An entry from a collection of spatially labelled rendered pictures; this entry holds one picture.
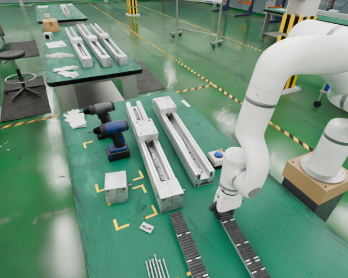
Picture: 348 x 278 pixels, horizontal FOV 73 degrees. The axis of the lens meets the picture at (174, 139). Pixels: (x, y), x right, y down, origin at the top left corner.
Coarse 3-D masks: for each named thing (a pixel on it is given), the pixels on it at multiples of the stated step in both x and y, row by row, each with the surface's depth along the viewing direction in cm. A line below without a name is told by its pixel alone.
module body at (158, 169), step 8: (128, 104) 161; (136, 104) 165; (128, 112) 157; (136, 112) 158; (144, 112) 153; (136, 120) 152; (136, 136) 136; (144, 144) 125; (152, 144) 132; (144, 152) 120; (152, 152) 124; (160, 152) 120; (144, 160) 121; (152, 160) 121; (160, 160) 118; (152, 168) 110; (160, 168) 114; (168, 168) 110; (152, 176) 106; (160, 176) 110; (168, 176) 107; (152, 184) 109
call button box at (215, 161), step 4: (208, 152) 124; (212, 152) 124; (208, 156) 125; (212, 156) 121; (216, 156) 121; (208, 160) 126; (212, 160) 121; (216, 160) 119; (220, 160) 119; (212, 164) 122; (216, 164) 120; (220, 164) 121; (216, 168) 122
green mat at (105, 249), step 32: (160, 96) 191; (64, 128) 152; (160, 128) 153; (192, 128) 153; (96, 160) 127; (128, 160) 127; (96, 192) 109; (128, 192) 109; (192, 192) 110; (288, 192) 110; (96, 224) 95; (160, 224) 96; (192, 224) 96; (256, 224) 96; (288, 224) 96; (320, 224) 96; (96, 256) 85; (128, 256) 85; (160, 256) 85; (224, 256) 85; (288, 256) 86; (320, 256) 86
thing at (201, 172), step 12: (156, 108) 162; (168, 120) 145; (180, 120) 145; (168, 132) 140; (180, 132) 141; (180, 144) 125; (192, 144) 126; (180, 156) 126; (192, 156) 122; (204, 156) 118; (192, 168) 110; (204, 168) 115; (192, 180) 113; (204, 180) 112
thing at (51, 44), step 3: (39, 6) 602; (42, 6) 602; (45, 6) 603; (279, 9) 594; (282, 9) 595; (285, 9) 595; (45, 42) 319; (48, 42) 319; (51, 42) 319; (54, 42) 319; (57, 42) 319; (60, 42) 320; (63, 42) 320; (48, 45) 308; (51, 45) 308; (54, 45) 308; (57, 45) 308; (60, 45) 308; (63, 45) 309; (66, 45) 309
